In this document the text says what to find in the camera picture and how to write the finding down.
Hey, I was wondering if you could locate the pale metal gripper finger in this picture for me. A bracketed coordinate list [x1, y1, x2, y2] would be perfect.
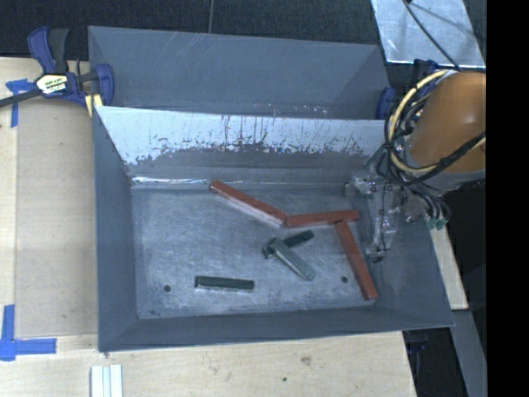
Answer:
[345, 175, 375, 200]
[365, 215, 398, 263]

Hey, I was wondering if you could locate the red-brown flat block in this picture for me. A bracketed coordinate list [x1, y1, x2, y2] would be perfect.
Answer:
[282, 209, 362, 229]
[208, 179, 288, 229]
[334, 220, 379, 302]

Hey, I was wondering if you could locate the dark green flat block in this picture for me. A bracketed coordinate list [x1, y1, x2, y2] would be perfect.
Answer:
[283, 229, 316, 249]
[261, 237, 317, 282]
[194, 275, 255, 293]

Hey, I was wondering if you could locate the grey metal bin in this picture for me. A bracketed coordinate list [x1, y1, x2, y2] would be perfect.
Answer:
[87, 25, 456, 353]

